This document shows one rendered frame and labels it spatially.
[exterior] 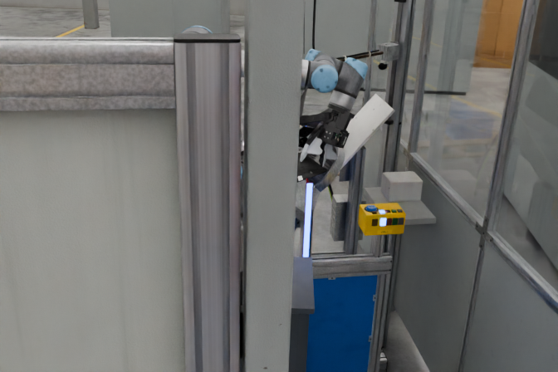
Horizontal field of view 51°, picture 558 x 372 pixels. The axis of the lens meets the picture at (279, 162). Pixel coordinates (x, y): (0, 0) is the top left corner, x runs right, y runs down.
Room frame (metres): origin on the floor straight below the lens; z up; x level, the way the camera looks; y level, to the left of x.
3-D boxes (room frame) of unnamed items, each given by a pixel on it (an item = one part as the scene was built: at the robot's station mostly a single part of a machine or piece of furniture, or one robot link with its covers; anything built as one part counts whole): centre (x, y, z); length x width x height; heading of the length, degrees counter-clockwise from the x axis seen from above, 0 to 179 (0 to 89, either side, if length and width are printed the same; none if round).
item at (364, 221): (2.08, -0.41, 1.02); 0.16 x 0.10 x 0.11; 99
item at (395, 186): (2.67, -0.60, 0.92); 0.17 x 0.16 x 0.11; 99
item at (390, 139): (2.89, -0.58, 0.90); 0.08 x 0.06 x 1.80; 44
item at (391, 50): (2.83, -0.51, 1.54); 0.10 x 0.07 x 0.09; 134
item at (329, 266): (2.02, -0.02, 0.82); 0.90 x 0.04 x 0.08; 99
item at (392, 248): (2.59, -0.58, 0.42); 0.04 x 0.04 x 0.83; 9
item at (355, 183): (2.57, -0.37, 0.58); 0.09 x 0.05 x 1.15; 9
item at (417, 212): (2.59, -0.58, 0.85); 0.36 x 0.24 x 0.03; 9
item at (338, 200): (2.66, -0.35, 0.73); 0.15 x 0.09 x 0.22; 99
